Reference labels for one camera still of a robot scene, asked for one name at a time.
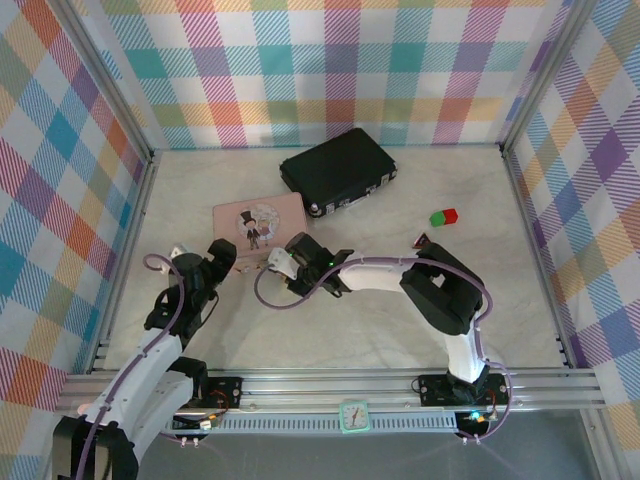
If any black hard case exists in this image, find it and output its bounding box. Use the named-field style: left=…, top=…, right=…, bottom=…
left=278, top=128, right=398, bottom=219

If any pink tin box cartoon couple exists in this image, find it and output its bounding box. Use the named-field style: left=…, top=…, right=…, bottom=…
left=212, top=192, right=307, bottom=274

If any grey slotted cable duct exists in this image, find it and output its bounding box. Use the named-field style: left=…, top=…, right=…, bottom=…
left=164, top=413, right=461, bottom=435

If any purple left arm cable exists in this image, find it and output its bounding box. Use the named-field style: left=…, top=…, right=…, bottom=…
left=74, top=252, right=221, bottom=480

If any aluminium frame post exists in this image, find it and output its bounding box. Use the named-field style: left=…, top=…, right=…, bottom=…
left=59, top=0, right=157, bottom=162
left=498, top=0, right=599, bottom=154

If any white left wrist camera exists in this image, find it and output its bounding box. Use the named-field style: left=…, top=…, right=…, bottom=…
left=159, top=243, right=190, bottom=274

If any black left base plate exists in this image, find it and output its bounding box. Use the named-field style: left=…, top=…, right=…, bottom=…
left=192, top=375, right=245, bottom=410

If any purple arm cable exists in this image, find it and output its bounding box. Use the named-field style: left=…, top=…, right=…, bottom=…
left=254, top=254, right=514, bottom=444
left=74, top=252, right=221, bottom=480

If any aluminium side rail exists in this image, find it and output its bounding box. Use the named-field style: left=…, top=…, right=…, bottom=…
left=499, top=147, right=574, bottom=370
left=87, top=152, right=157, bottom=374

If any aluminium mounting rail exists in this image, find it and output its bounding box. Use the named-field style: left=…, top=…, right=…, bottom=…
left=53, top=369, right=601, bottom=415

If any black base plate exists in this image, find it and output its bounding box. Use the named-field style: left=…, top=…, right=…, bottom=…
left=417, top=372, right=511, bottom=407
left=192, top=375, right=245, bottom=410

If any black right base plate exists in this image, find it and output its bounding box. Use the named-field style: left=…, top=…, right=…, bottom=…
left=417, top=372, right=511, bottom=407

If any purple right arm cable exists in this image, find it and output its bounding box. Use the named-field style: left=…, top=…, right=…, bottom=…
left=254, top=254, right=514, bottom=444

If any small black circuit board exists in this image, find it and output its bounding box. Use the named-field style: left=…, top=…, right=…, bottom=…
left=455, top=409, right=492, bottom=437
left=172, top=413, right=224, bottom=432

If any mint green square clock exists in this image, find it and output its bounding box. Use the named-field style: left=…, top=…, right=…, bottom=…
left=339, top=399, right=371, bottom=434

